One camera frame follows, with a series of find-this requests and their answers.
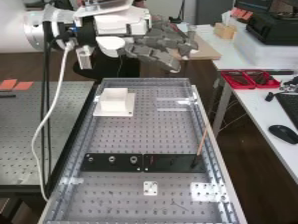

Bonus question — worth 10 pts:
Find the dark grey five-finger robot hand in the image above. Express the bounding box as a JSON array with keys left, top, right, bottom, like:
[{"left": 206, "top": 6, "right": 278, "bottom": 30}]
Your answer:
[{"left": 93, "top": 7, "right": 201, "bottom": 75}]

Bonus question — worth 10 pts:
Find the red tray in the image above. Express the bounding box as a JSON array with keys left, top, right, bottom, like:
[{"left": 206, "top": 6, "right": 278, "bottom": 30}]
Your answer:
[
  {"left": 220, "top": 69, "right": 257, "bottom": 90},
  {"left": 246, "top": 69, "right": 282, "bottom": 90}
]

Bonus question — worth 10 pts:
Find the small white box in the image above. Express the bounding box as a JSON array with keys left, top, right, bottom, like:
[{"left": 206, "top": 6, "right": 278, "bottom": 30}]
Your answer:
[{"left": 92, "top": 86, "right": 137, "bottom": 118}]

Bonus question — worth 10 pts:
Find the black case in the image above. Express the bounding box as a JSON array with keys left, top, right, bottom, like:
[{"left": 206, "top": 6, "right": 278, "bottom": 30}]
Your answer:
[{"left": 245, "top": 9, "right": 298, "bottom": 47}]

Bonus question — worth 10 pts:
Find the clear box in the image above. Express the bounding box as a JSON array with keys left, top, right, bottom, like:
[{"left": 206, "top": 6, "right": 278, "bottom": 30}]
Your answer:
[{"left": 37, "top": 77, "right": 250, "bottom": 224}]

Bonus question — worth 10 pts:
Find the thin stick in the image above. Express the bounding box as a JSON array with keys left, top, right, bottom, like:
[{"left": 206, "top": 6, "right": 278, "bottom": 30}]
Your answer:
[{"left": 193, "top": 124, "right": 213, "bottom": 168}]

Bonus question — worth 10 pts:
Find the white desk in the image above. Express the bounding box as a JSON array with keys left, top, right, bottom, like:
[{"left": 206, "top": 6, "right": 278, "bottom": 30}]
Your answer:
[{"left": 229, "top": 74, "right": 298, "bottom": 188}]

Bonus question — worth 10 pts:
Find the black keyboard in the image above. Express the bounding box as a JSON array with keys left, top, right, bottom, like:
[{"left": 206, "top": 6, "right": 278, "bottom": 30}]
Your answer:
[{"left": 274, "top": 92, "right": 298, "bottom": 132}]

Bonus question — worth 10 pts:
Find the orange pad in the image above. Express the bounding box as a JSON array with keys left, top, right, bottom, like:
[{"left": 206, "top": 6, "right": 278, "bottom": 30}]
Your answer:
[
  {"left": 12, "top": 80, "right": 36, "bottom": 92},
  {"left": 0, "top": 78, "right": 19, "bottom": 92}
]

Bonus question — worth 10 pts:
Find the black plate with round holes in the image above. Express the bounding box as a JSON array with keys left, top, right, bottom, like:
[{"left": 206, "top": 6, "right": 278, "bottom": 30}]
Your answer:
[{"left": 80, "top": 152, "right": 145, "bottom": 173}]

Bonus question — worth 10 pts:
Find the black mouse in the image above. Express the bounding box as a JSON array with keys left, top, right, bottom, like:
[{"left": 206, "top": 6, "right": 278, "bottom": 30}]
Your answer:
[{"left": 268, "top": 124, "right": 298, "bottom": 145}]

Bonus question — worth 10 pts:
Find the small white block with screws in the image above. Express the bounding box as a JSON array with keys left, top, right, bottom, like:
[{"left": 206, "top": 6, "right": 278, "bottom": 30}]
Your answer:
[{"left": 141, "top": 180, "right": 160, "bottom": 197}]

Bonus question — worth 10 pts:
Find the white cable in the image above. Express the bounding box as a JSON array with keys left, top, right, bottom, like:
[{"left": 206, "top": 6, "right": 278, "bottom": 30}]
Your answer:
[{"left": 31, "top": 41, "right": 75, "bottom": 204}]

